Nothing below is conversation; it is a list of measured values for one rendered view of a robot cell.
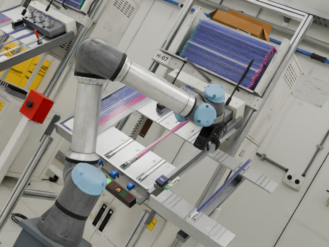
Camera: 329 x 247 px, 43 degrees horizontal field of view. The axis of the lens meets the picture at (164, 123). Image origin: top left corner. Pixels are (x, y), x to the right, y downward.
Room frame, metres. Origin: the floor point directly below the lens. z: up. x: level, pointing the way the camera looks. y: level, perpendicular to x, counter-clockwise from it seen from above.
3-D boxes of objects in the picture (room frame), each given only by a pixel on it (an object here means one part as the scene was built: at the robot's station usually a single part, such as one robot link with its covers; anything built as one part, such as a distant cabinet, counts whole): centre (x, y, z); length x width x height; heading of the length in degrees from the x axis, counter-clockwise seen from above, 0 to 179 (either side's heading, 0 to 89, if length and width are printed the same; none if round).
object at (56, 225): (1.32, 0.12, 0.60); 0.15 x 0.15 x 0.10
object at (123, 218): (2.54, -0.13, 0.31); 0.70 x 0.65 x 0.62; 59
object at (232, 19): (2.71, -0.18, 1.82); 0.68 x 0.30 x 0.20; 59
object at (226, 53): (2.40, -0.12, 1.52); 0.51 x 0.13 x 0.27; 59
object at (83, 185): (1.33, 0.12, 0.72); 0.13 x 0.12 x 0.14; 18
